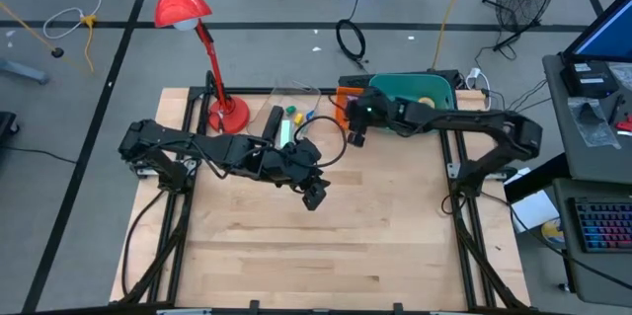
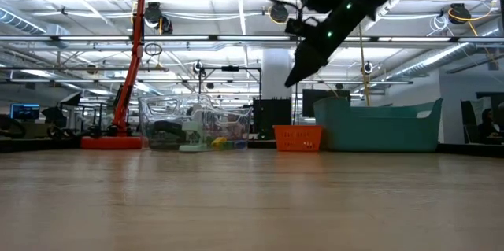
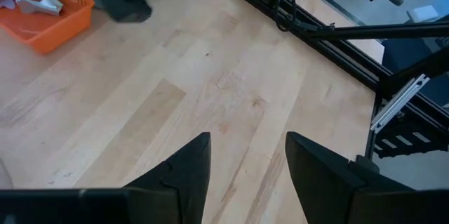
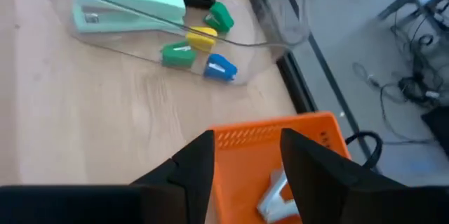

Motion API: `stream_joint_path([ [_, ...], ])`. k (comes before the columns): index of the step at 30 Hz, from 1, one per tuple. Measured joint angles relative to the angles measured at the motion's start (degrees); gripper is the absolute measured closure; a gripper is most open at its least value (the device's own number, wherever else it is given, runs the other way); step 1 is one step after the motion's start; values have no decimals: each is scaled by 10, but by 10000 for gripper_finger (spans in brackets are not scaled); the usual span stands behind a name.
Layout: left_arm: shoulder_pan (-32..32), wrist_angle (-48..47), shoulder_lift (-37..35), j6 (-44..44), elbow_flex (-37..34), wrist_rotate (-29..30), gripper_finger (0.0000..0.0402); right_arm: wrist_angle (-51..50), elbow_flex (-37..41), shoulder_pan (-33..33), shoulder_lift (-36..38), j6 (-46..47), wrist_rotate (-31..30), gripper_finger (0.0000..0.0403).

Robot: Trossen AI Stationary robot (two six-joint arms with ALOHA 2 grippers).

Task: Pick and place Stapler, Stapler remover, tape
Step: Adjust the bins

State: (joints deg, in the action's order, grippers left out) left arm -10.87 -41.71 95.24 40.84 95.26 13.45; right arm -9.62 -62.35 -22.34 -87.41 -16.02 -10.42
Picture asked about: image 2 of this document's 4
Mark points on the teal plastic bin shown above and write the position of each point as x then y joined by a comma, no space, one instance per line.
378,129

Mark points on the clear plastic container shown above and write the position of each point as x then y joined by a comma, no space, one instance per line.
236,125

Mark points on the mint green stapler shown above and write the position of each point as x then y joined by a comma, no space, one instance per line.
193,137

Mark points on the black stapler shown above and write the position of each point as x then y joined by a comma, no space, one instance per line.
167,129

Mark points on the green staple remover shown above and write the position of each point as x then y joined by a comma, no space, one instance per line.
228,145

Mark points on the white building column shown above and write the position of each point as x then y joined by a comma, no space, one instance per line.
275,74

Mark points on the orange mesh basket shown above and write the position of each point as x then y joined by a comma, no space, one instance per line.
298,137

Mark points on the red desk lamp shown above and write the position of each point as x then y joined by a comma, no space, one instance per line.
136,54

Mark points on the black leaning panel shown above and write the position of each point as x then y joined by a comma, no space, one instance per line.
469,123

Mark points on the person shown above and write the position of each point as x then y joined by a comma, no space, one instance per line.
488,123

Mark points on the small background monitor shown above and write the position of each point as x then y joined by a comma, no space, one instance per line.
24,111

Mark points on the black background rig frame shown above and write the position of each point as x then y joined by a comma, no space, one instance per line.
230,69

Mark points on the silver air duct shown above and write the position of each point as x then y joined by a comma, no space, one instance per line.
23,23
433,60

